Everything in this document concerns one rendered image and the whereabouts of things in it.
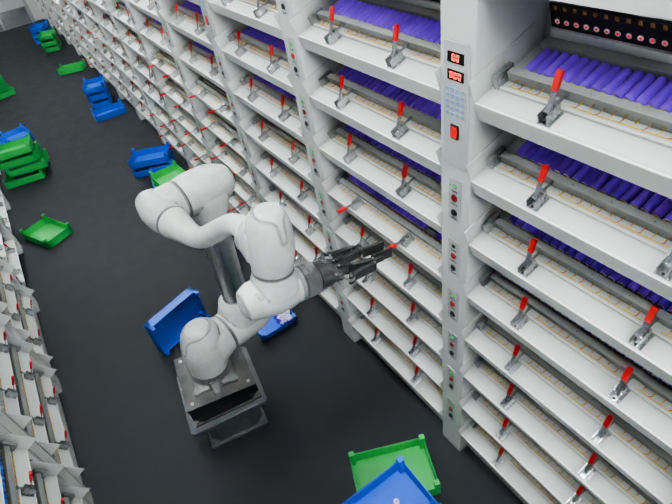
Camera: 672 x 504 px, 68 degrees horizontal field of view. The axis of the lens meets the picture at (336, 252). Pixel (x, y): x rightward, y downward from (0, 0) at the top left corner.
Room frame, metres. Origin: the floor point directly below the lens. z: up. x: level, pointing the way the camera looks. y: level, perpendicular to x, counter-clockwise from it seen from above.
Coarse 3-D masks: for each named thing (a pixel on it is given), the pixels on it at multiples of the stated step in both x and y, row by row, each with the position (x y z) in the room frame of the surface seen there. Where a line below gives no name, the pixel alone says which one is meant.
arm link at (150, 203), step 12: (144, 192) 1.36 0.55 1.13; (156, 192) 1.34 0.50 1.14; (168, 192) 1.33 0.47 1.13; (180, 192) 1.34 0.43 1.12; (144, 204) 1.30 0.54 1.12; (156, 204) 1.28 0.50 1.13; (168, 204) 1.28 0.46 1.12; (180, 204) 1.31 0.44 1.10; (144, 216) 1.28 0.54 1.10; (156, 216) 1.24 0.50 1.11; (156, 228) 1.23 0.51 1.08
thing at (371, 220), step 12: (324, 180) 1.54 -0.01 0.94; (336, 180) 1.54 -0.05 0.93; (336, 192) 1.52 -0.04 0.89; (348, 192) 1.49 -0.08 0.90; (348, 204) 1.44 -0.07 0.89; (360, 216) 1.36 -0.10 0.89; (372, 216) 1.33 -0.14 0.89; (372, 228) 1.31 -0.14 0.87; (384, 228) 1.26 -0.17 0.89; (396, 240) 1.20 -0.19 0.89; (408, 252) 1.13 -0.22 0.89; (420, 252) 1.12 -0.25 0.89; (432, 252) 1.10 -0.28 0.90; (420, 264) 1.09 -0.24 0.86; (432, 264) 1.06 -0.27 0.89
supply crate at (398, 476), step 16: (400, 464) 0.73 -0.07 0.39; (384, 480) 0.72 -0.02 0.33; (400, 480) 0.71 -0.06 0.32; (416, 480) 0.68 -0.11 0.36; (352, 496) 0.67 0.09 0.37; (368, 496) 0.68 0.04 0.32; (384, 496) 0.67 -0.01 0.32; (400, 496) 0.66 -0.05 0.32; (416, 496) 0.65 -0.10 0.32; (432, 496) 0.62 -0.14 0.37
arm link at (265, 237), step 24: (168, 216) 1.23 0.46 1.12; (240, 216) 0.99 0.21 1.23; (264, 216) 0.89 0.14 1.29; (288, 216) 0.91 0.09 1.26; (192, 240) 1.12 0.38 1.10; (216, 240) 1.05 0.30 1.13; (240, 240) 0.90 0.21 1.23; (264, 240) 0.86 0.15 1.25; (288, 240) 0.87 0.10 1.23; (264, 264) 0.85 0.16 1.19; (288, 264) 0.86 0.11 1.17
